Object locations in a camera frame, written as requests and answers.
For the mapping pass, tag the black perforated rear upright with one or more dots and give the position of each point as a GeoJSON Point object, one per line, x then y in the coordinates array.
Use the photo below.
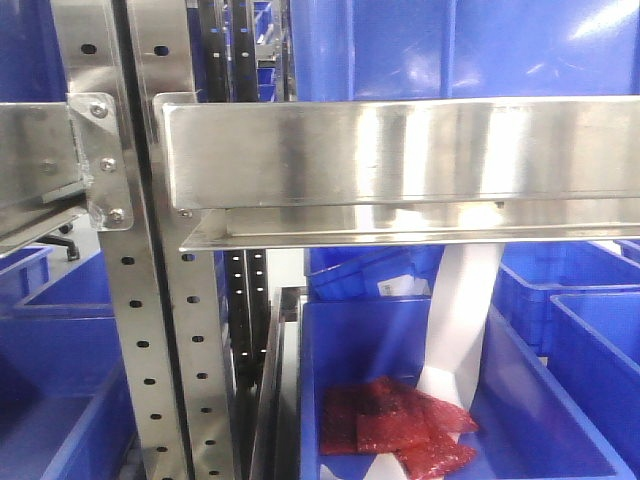
{"type": "Point", "coordinates": [231, 76]}

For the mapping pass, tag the blue bin lower left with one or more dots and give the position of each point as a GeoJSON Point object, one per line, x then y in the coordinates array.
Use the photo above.
{"type": "Point", "coordinates": [65, 406]}

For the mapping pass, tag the blue bin behind centre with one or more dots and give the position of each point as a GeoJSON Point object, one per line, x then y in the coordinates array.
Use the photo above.
{"type": "Point", "coordinates": [348, 273]}

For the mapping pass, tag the blue bin behind right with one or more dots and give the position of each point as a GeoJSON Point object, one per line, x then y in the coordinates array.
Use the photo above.
{"type": "Point", "coordinates": [531, 273]}

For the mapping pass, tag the steel perforated upright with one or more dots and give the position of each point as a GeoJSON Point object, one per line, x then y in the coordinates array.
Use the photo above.
{"type": "Point", "coordinates": [96, 53]}
{"type": "Point", "coordinates": [163, 56]}

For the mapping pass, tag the blue bin lower right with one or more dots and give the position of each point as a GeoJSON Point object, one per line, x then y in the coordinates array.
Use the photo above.
{"type": "Point", "coordinates": [595, 357]}

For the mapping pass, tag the white paper strip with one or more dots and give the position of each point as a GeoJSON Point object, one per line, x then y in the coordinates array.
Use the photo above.
{"type": "Point", "coordinates": [434, 344]}

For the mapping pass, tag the right steel perforated upright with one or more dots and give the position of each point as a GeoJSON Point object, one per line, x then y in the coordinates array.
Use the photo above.
{"type": "Point", "coordinates": [163, 56]}

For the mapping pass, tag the steel shelf front rail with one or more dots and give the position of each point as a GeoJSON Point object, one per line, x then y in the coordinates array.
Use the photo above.
{"type": "Point", "coordinates": [313, 174]}

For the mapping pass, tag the red bubble bags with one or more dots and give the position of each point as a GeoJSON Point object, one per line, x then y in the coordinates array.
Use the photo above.
{"type": "Point", "coordinates": [387, 416]}

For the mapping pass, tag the left steel perforated upright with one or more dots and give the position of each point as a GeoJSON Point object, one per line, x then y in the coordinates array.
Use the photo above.
{"type": "Point", "coordinates": [96, 53]}

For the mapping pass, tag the blue bin with red bags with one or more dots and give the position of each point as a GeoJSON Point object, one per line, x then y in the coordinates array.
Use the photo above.
{"type": "Point", "coordinates": [530, 428]}

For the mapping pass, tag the steel shelf rail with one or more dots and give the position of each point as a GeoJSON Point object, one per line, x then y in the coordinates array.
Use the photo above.
{"type": "Point", "coordinates": [41, 177]}
{"type": "Point", "coordinates": [313, 174]}

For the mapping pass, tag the left steel shelf rail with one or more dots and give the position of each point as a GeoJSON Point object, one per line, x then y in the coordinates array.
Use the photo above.
{"type": "Point", "coordinates": [41, 177]}

